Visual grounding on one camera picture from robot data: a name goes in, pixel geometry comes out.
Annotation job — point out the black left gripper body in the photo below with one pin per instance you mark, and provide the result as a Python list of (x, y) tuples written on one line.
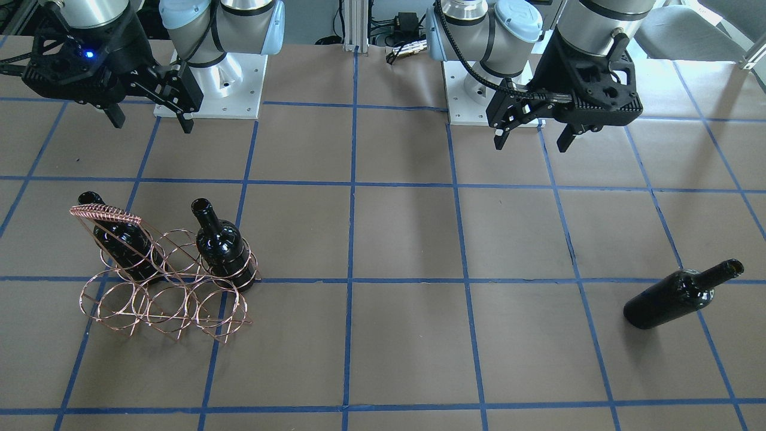
[(546, 73)]

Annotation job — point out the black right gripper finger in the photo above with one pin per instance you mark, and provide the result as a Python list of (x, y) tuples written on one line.
[(116, 115), (186, 122)]

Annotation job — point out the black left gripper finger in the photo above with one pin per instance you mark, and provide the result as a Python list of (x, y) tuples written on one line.
[(501, 136), (568, 135)]

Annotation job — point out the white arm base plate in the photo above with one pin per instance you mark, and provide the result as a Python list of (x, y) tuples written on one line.
[(467, 98), (232, 88)]

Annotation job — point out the black power adapter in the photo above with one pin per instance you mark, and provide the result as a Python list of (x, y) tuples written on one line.
[(406, 24)]

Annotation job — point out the dark bottle under basket handle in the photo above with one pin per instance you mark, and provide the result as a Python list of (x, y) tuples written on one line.
[(127, 244)]

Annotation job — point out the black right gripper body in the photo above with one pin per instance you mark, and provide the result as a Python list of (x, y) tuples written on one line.
[(127, 55)]

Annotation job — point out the aluminium frame post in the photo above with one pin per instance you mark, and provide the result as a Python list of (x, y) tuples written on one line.
[(356, 26)]

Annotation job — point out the dark wine bottle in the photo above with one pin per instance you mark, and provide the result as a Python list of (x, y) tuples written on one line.
[(681, 293)]

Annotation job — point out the copper wire wine basket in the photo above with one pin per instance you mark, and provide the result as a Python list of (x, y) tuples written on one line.
[(187, 294)]

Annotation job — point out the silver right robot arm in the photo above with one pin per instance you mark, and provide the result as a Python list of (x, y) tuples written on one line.
[(202, 32)]

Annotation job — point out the dark bottle in basket corner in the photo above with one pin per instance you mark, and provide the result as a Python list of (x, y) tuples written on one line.
[(220, 244)]

